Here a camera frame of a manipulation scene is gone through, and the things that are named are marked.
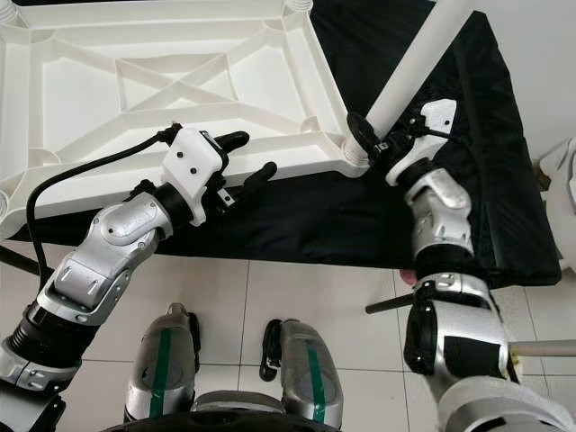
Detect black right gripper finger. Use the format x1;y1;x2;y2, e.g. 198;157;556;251
346;112;383;158

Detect white plastic table top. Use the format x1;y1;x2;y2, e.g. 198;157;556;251
0;0;370;239

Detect black table cloth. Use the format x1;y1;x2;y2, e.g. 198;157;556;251
0;0;563;289

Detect white rounded floor appliance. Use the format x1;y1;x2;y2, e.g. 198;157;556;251
538;139;576;271

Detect black robot waist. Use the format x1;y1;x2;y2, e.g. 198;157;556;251
94;398;415;432

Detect grey metal pole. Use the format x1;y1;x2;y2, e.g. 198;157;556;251
508;340;576;357

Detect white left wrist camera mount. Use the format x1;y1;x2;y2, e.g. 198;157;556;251
162;126;230;226

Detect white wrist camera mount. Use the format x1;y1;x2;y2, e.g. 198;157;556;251
385;99;458;185
162;126;230;226

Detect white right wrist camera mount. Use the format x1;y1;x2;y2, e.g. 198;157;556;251
385;99;458;185

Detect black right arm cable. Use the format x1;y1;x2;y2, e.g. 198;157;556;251
423;126;491;271

